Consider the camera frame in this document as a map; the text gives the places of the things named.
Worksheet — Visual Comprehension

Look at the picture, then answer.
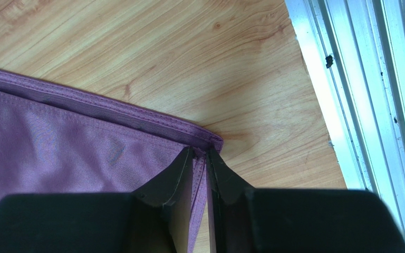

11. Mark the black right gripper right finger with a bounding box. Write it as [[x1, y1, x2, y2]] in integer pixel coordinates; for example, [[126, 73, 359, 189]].
[[206, 149, 405, 252]]

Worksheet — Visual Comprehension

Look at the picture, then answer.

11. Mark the purple cloth napkin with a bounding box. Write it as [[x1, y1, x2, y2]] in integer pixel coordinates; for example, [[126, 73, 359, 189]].
[[0, 70, 223, 252]]

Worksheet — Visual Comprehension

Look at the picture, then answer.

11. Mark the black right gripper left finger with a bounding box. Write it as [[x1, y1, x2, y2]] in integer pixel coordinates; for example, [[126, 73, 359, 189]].
[[0, 147, 194, 252]]

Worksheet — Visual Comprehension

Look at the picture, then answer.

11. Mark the aluminium frame rail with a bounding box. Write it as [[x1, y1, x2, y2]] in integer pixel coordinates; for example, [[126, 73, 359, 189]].
[[286, 1, 405, 239]]

